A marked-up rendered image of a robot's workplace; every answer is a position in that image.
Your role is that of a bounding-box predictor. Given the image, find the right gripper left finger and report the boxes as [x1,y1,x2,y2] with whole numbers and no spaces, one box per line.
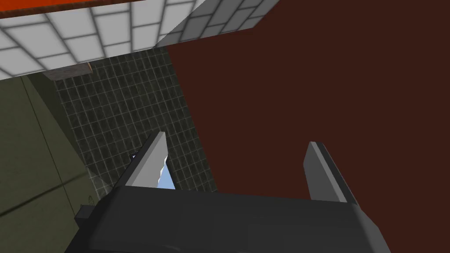
[115,131,169,189]

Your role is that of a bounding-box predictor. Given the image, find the olive green cabinet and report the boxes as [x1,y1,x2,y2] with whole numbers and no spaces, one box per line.
[0,73,102,253]

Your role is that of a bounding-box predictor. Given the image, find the dark brown door leaf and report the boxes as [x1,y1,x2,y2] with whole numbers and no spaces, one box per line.
[165,0,450,253]

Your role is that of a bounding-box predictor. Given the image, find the pale blue white object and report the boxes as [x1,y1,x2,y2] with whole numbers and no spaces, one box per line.
[157,156,176,191]

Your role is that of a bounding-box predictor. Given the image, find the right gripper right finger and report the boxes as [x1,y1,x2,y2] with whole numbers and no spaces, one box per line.
[302,141,359,205]

